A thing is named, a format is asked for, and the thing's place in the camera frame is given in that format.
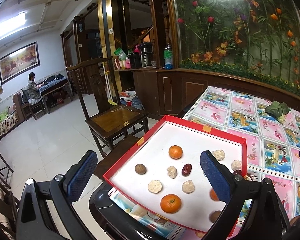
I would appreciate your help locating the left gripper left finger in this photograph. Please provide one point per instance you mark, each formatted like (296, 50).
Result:
(67, 188)

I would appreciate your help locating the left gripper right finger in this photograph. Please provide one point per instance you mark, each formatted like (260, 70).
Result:
(229, 187)

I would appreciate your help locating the small beige fruit chunk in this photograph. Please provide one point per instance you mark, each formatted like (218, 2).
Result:
(188, 187)

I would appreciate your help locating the orange tangerine at edge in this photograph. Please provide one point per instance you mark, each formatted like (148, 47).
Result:
(213, 195)

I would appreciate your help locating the floral plastic tablecloth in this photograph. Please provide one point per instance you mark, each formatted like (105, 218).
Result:
(272, 152)

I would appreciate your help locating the large beige fruit block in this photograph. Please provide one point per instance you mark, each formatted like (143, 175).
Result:
(218, 154)

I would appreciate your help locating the red date on tray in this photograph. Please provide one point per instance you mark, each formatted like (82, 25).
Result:
(187, 168)

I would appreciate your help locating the green leafy vegetable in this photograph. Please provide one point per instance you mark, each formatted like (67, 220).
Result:
(278, 111)

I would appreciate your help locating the red cardboard box lid tray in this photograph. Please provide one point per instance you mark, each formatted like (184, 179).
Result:
(152, 151)

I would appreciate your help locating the brown round longan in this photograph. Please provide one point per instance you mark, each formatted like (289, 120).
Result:
(140, 169)

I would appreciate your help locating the dark wooden chair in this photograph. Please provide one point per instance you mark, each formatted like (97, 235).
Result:
(111, 122)

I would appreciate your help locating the patterned sofa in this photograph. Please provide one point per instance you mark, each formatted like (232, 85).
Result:
(8, 119)

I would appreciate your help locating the seated person in grey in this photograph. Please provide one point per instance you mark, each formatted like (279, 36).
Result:
(33, 90)

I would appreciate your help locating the distant dining table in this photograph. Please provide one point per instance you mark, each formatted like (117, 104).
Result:
(52, 86)

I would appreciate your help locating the white bucket with items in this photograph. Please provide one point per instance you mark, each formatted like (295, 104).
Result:
(127, 96)

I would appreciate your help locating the dark wooden cabinet counter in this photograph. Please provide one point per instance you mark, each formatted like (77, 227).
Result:
(173, 91)

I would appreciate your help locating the framed landscape painting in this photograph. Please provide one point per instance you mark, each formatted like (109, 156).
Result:
(18, 62)

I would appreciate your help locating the green capped water bottle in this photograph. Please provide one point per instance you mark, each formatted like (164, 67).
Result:
(168, 57)

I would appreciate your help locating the steel thermos flask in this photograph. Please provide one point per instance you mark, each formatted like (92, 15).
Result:
(146, 54)

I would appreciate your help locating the ceiling fluorescent light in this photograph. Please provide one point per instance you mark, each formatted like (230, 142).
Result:
(12, 24)

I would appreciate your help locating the orange tangerine near camera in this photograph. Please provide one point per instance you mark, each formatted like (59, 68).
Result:
(170, 203)

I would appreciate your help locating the artificial flower wall panel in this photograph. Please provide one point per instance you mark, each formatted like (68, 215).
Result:
(254, 39)

